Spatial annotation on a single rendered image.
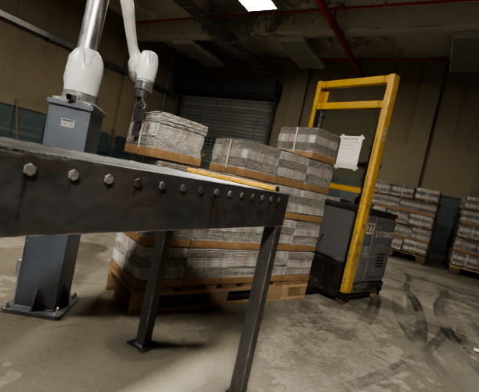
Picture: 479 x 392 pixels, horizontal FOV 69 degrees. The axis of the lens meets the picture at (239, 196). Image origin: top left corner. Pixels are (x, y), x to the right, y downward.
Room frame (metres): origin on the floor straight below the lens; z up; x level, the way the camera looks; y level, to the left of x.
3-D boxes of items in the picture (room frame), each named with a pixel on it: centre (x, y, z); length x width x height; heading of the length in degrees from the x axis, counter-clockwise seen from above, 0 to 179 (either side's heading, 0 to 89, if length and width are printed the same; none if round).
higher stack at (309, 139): (2.75, -0.44, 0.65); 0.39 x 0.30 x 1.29; 40
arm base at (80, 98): (1.66, 0.85, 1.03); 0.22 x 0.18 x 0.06; 6
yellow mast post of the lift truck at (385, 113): (2.77, -0.98, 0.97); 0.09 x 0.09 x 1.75; 40
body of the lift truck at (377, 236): (3.27, -1.05, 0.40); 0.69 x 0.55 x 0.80; 40
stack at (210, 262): (2.28, 0.12, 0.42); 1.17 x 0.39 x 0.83; 130
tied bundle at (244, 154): (2.37, 0.02, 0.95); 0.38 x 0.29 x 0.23; 40
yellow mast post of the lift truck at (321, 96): (3.28, -0.56, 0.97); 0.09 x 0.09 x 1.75; 40
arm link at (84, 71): (1.69, 0.85, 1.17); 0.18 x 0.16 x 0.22; 31
